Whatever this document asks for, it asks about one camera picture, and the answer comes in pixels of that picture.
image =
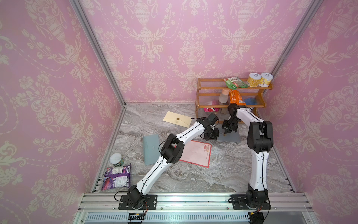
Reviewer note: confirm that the orange snack bag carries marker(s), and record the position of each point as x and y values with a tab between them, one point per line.
236	98

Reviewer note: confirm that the red bordered pink card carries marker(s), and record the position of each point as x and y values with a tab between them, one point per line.
197	153

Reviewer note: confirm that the purple snack bag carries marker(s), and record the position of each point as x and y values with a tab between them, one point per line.
117	177

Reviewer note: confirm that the yellow can left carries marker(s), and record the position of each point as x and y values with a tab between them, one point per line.
254	80

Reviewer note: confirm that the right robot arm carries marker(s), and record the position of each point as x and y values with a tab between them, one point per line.
260	140

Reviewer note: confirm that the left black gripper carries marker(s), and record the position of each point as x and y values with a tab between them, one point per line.
214	136

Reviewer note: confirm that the pink beige bottle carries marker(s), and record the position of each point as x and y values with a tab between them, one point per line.
224	96

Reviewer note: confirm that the green white can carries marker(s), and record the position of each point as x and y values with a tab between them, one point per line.
116	159

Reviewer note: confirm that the magenta pink item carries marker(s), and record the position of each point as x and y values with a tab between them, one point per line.
211	107

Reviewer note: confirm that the aluminium front rail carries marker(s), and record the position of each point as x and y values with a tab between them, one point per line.
194	208

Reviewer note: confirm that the green snack packet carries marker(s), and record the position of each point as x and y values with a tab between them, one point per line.
234	83

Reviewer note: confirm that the yellow can right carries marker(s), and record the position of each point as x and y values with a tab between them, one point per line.
265	80

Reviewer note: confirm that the grey envelope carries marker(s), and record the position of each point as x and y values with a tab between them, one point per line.
229	137

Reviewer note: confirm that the yellow can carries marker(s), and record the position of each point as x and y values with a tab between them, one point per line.
265	80
254	80

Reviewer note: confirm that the cream yellow envelope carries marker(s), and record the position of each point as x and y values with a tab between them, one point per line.
177	119

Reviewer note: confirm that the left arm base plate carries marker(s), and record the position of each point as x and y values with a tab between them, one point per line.
148	202

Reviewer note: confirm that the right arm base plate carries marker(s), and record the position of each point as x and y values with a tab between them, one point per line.
243	202

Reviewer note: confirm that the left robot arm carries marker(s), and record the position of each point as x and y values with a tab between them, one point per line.
171	151

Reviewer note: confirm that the teal green envelope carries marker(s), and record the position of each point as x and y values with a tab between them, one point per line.
150	148

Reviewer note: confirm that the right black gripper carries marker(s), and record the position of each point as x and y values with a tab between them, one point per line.
227	129

